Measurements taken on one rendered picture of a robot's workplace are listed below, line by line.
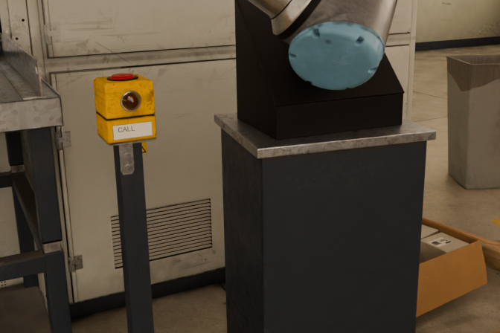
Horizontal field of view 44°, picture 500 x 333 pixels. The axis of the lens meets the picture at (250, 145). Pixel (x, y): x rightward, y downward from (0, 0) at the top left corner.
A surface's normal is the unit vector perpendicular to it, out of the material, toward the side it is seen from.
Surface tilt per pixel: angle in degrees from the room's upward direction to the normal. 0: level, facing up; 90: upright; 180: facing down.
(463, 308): 0
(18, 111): 90
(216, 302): 0
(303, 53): 128
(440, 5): 90
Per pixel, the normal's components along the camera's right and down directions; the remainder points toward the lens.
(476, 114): 0.04, 0.32
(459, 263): 0.52, -0.15
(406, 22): 0.44, 0.23
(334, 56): -0.24, 0.80
